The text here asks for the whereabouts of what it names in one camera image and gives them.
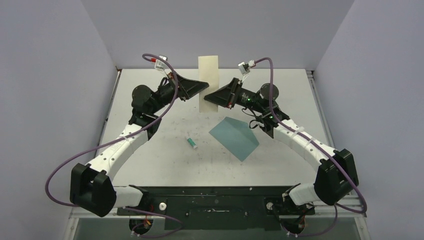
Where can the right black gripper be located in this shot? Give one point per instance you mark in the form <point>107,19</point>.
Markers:
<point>225,97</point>

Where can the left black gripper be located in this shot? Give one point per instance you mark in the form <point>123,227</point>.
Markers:
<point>187,88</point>

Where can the tan paper letter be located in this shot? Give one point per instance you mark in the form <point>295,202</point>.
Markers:
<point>208,71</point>

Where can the teal envelope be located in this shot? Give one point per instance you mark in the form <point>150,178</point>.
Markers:
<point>236,136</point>

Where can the green glue stick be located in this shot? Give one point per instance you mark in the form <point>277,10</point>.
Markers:
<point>191,142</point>

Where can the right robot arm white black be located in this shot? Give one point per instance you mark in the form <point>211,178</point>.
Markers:
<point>336,173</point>

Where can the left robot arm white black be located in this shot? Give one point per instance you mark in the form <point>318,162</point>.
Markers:
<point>91,184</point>

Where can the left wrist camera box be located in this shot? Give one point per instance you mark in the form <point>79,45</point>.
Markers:
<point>159,64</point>

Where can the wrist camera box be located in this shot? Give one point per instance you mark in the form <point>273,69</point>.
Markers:
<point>159,64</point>
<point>245,67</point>

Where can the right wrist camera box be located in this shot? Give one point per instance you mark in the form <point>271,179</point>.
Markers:
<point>245,67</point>

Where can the right side aluminium rail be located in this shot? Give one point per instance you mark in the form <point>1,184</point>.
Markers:
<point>310,74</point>

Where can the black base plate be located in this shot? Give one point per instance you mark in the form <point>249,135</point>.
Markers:
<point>222,207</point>

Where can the aluminium frame rail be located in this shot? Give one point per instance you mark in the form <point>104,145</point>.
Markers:
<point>321,211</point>

